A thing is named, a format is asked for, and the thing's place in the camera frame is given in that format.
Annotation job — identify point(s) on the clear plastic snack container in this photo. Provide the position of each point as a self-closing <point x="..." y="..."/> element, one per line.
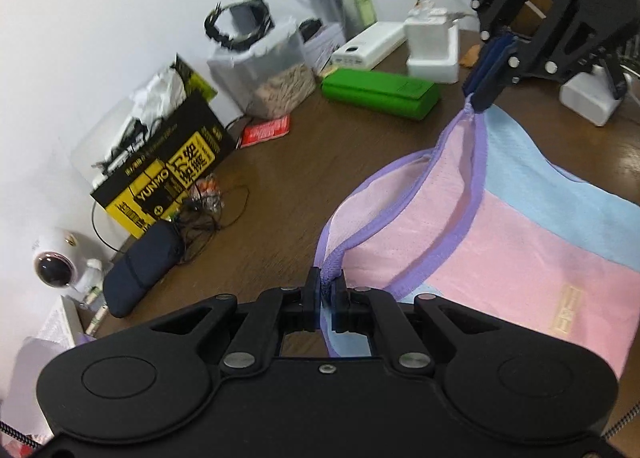
<point x="270" y="83"/>

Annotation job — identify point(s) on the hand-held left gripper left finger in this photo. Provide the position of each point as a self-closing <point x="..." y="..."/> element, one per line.
<point x="312" y="298"/>

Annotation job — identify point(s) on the white power bank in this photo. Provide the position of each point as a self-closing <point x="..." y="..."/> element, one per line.
<point x="370" y="46"/>

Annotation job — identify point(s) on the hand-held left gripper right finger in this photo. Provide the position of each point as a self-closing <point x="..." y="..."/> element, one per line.
<point x="341" y="304"/>

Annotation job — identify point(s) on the white security camera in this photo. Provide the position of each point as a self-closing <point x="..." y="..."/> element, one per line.
<point x="52" y="268"/>

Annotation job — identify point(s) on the black yellow cardboard box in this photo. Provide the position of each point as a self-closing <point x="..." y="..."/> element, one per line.
<point x="165" y="173"/>

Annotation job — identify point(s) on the white charging dock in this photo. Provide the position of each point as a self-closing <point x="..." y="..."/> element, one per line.
<point x="590" y="99"/>

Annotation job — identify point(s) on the white flat box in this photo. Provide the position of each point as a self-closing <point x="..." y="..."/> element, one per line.
<point x="57" y="325"/>

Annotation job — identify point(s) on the orange wrapped candies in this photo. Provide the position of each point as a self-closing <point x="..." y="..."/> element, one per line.
<point x="207" y="190"/>

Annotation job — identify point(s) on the black hair accessory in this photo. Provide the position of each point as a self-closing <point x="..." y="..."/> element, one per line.
<point x="212" y="28"/>

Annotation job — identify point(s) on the small black object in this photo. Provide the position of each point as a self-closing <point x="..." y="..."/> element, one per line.
<point x="310" y="28"/>

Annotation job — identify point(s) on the green box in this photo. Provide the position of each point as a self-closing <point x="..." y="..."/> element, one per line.
<point x="380" y="91"/>

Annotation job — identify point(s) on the small white box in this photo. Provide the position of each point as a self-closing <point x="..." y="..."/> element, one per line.
<point x="322" y="46"/>

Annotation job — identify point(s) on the white charger adapter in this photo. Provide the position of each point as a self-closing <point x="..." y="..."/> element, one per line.
<point x="425" y="33"/>

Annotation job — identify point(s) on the red packet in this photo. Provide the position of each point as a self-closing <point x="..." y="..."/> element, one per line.
<point x="265" y="131"/>

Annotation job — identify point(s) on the pink blue mesh vest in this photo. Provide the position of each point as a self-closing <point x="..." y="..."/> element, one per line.
<point x="500" y="238"/>

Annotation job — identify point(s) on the dark blue pouch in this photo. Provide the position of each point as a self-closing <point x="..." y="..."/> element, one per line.
<point x="142" y="268"/>

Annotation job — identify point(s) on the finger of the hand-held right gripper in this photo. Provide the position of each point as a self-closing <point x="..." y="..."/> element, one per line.
<point x="502" y="63"/>
<point x="484" y="66"/>

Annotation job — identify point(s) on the white crumpled paper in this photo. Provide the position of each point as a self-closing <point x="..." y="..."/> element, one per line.
<point x="160" y="86"/>

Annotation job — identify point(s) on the small green bottle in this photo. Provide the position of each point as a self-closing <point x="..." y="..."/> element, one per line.
<point x="366" y="11"/>

